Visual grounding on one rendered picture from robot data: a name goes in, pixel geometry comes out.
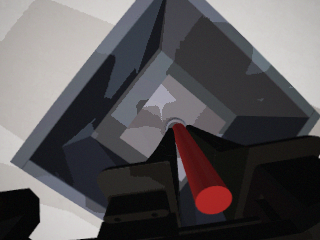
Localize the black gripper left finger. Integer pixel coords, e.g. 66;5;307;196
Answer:
97;128;182;228

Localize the red peg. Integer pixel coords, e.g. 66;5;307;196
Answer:
172;123;232;214

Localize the grey open box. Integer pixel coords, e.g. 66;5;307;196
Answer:
10;0;320;221

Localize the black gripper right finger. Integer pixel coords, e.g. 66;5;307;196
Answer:
186;125;320;221

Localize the grey flat plate with hole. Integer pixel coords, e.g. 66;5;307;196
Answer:
120;74;227;158

